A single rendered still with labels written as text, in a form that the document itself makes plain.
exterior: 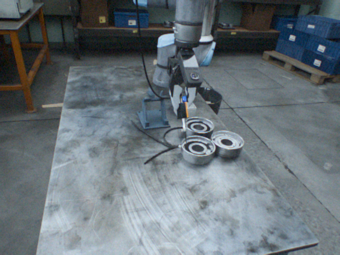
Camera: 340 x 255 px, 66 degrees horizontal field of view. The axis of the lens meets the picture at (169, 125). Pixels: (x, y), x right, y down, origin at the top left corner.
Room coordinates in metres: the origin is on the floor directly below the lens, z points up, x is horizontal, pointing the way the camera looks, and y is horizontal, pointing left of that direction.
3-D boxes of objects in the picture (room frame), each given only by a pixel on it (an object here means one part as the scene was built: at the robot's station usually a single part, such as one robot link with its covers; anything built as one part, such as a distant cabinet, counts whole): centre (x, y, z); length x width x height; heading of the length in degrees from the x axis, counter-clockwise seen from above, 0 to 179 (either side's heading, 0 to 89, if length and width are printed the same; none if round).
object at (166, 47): (1.25, 0.02, 0.97); 0.13 x 0.12 x 0.14; 81
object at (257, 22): (4.93, -1.34, 0.67); 0.52 x 0.43 x 0.43; 107
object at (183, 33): (0.74, -0.03, 1.15); 0.08 x 0.08 x 0.05
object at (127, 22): (4.30, 0.74, 0.56); 0.52 x 0.38 x 0.22; 104
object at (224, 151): (0.71, -0.19, 0.82); 0.10 x 0.10 x 0.04
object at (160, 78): (1.25, 0.03, 0.85); 0.15 x 0.15 x 0.10
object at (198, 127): (0.78, -0.10, 0.82); 0.10 x 0.10 x 0.04
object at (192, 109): (0.93, -0.05, 0.82); 0.08 x 0.07 x 0.05; 17
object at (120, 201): (0.87, 0.10, 0.79); 1.20 x 0.60 x 0.02; 17
